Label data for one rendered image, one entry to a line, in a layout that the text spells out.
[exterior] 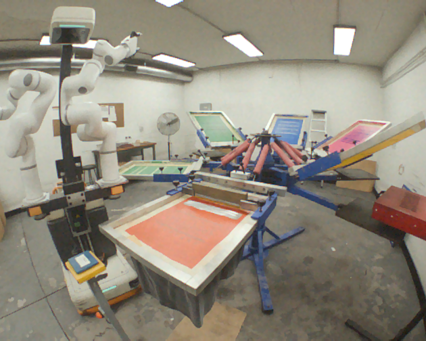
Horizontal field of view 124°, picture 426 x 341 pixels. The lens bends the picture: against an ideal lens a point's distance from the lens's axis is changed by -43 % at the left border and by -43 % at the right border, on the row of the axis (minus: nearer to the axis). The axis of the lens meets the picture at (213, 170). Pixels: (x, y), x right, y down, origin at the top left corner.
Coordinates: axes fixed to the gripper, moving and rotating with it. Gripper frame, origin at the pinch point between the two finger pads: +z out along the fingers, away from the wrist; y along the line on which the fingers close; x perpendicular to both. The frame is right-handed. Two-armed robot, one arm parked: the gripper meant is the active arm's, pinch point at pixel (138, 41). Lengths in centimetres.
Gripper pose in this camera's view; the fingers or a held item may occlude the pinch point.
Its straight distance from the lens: 121.2
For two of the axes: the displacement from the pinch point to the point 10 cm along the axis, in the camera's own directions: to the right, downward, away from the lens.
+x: 9.4, 3.2, 1.0
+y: -2.7, 5.5, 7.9
